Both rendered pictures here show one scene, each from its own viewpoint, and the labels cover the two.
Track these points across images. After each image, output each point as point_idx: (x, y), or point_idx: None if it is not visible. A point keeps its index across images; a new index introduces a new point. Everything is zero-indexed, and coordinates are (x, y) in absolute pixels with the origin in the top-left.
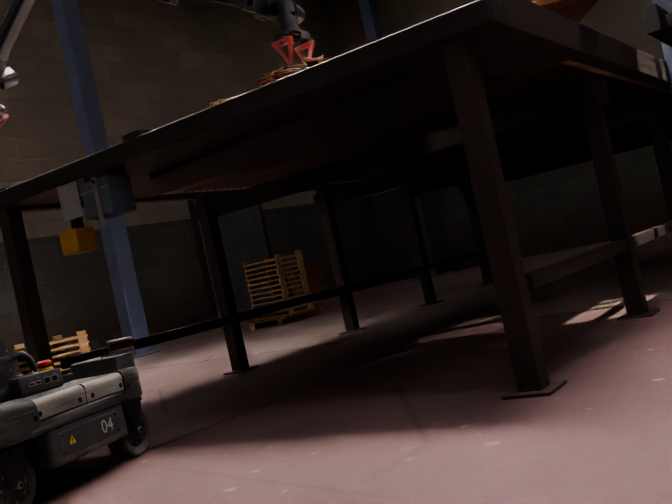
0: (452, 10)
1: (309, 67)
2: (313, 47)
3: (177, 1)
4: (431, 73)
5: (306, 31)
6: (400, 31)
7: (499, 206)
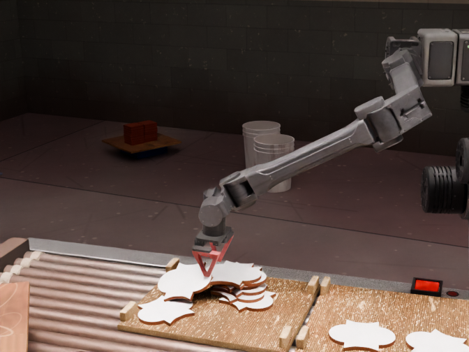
0: (54, 240)
1: (181, 255)
2: (195, 257)
3: (373, 147)
4: None
5: (196, 236)
6: (95, 245)
7: None
